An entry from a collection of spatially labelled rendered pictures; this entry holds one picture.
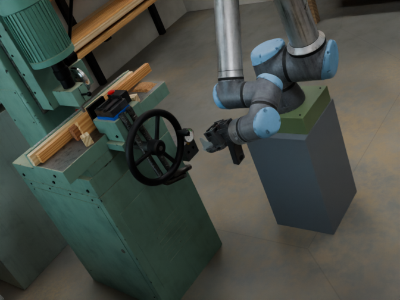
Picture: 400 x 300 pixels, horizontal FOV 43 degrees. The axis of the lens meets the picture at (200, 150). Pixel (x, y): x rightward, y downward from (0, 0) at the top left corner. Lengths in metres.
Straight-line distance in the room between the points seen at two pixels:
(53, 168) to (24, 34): 0.48
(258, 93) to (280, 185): 0.78
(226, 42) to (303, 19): 0.33
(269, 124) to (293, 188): 0.77
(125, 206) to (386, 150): 1.45
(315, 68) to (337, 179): 0.62
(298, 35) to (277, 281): 1.07
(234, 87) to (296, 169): 0.64
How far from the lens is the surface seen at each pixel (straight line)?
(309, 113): 2.14
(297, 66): 2.03
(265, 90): 1.67
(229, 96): 1.73
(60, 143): 2.05
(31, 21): 1.92
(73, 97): 2.03
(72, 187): 2.11
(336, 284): 2.27
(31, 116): 2.23
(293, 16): 1.91
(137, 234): 2.16
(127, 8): 4.73
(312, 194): 2.31
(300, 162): 2.20
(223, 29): 1.75
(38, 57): 1.96
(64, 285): 2.93
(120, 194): 2.06
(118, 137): 1.93
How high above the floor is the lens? 1.73
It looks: 31 degrees down
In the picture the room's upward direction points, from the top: 24 degrees counter-clockwise
